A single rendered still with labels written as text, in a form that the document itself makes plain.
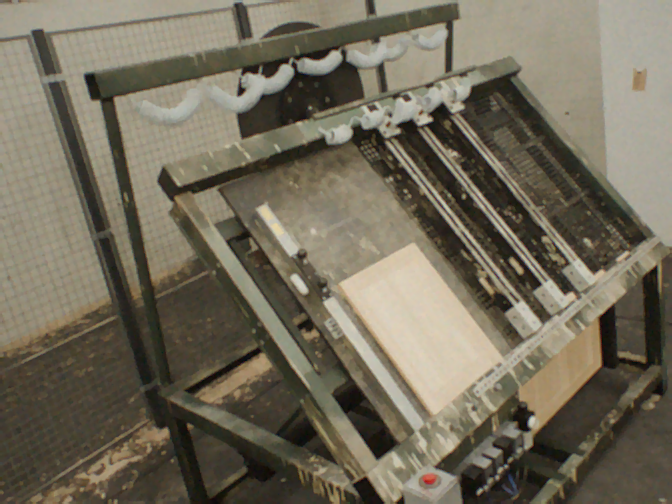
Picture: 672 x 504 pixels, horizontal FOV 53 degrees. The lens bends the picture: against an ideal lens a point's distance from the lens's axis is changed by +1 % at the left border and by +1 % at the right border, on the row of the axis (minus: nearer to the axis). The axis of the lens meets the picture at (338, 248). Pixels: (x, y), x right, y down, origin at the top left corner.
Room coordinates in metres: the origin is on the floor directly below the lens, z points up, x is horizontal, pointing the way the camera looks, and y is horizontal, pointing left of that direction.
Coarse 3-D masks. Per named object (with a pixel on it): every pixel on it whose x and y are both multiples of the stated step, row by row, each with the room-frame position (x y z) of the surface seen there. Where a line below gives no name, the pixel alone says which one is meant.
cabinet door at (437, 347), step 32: (416, 256) 2.48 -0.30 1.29; (352, 288) 2.25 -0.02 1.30; (384, 288) 2.31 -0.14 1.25; (416, 288) 2.36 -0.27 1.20; (448, 288) 2.42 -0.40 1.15; (384, 320) 2.20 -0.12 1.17; (416, 320) 2.25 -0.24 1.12; (448, 320) 2.30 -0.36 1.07; (416, 352) 2.14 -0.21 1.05; (448, 352) 2.19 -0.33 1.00; (480, 352) 2.25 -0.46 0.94; (416, 384) 2.04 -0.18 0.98; (448, 384) 2.09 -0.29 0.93
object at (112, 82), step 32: (320, 32) 3.21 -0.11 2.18; (352, 32) 3.35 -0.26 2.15; (384, 32) 3.50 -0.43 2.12; (448, 32) 3.93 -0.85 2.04; (160, 64) 2.65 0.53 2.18; (192, 64) 2.74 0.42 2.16; (224, 64) 2.84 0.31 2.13; (256, 64) 2.95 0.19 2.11; (448, 64) 3.95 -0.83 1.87; (96, 96) 2.56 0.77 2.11; (128, 192) 2.56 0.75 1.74; (128, 224) 2.58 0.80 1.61; (160, 352) 2.66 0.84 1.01; (160, 384) 2.69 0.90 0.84; (288, 416) 2.16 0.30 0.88
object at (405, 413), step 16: (272, 240) 2.29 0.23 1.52; (288, 240) 2.28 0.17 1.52; (288, 256) 2.24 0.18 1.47; (320, 304) 2.14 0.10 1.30; (336, 304) 2.15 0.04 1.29; (336, 320) 2.10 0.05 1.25; (352, 336) 2.07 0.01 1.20; (352, 352) 2.06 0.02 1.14; (368, 352) 2.05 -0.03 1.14; (368, 368) 2.01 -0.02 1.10; (384, 368) 2.02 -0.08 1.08; (384, 384) 1.97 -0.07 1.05; (400, 400) 1.95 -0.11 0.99; (400, 416) 1.92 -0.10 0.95; (416, 416) 1.93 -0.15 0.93
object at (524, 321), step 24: (384, 120) 2.87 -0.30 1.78; (384, 144) 2.83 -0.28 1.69; (408, 168) 2.76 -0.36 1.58; (432, 192) 2.71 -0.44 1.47; (432, 216) 2.68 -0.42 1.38; (456, 240) 2.59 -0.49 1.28; (480, 264) 2.52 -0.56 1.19; (504, 288) 2.46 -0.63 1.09; (504, 312) 2.45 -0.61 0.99; (528, 312) 2.41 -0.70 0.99
